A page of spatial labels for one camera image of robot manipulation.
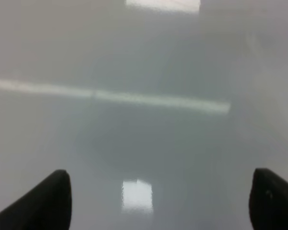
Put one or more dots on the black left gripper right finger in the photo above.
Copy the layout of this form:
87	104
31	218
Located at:
268	201

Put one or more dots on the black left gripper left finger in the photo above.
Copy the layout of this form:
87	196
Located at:
48	206

